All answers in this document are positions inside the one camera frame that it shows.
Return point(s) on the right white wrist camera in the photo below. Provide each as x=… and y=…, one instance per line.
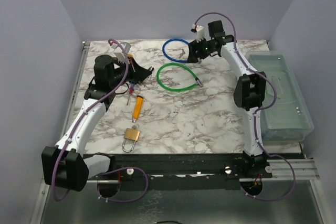
x=198, y=30

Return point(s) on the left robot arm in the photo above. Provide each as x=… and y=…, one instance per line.
x=89, y=119

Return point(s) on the green cable lock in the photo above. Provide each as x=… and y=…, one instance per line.
x=175, y=77

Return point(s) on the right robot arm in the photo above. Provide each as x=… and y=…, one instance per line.
x=249, y=92

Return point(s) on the clear plastic bin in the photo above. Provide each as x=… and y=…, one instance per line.
x=288, y=120

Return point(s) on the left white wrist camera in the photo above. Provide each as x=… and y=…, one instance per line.
x=118, y=52

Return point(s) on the orange utility knife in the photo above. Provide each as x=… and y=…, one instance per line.
x=137, y=108

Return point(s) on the brass padlock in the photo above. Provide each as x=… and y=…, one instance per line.
x=131, y=135

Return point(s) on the blue red screwdriver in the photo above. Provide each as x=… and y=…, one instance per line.
x=131, y=89

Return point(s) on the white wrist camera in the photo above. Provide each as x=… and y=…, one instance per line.
x=198, y=30
x=118, y=52

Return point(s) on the black T-shaped tool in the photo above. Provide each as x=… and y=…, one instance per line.
x=151, y=69

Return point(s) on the blue cable lock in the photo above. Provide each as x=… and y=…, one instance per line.
x=172, y=48

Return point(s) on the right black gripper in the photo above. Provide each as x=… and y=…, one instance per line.
x=193, y=47

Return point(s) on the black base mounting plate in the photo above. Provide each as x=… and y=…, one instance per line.
x=187, y=171

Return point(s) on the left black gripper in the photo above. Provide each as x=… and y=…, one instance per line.
x=138, y=73

